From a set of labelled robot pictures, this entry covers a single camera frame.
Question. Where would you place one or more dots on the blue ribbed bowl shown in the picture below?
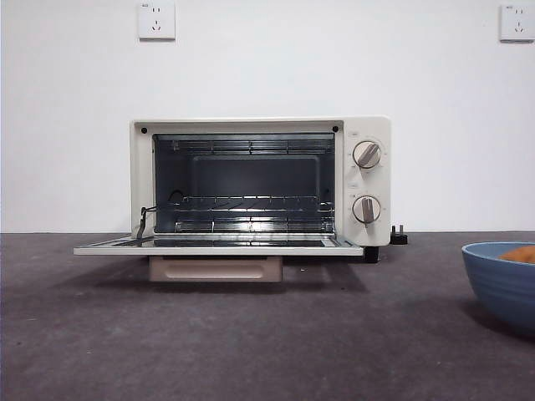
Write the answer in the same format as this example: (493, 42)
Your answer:
(501, 292)

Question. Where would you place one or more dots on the beige oven knob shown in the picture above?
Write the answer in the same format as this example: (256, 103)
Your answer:
(366, 209)
(366, 154)

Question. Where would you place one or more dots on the white Toshiba toaster oven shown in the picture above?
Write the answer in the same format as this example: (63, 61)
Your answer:
(372, 125)

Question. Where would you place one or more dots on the white wall socket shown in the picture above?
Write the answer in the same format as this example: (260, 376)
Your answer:
(156, 21)
(518, 23)

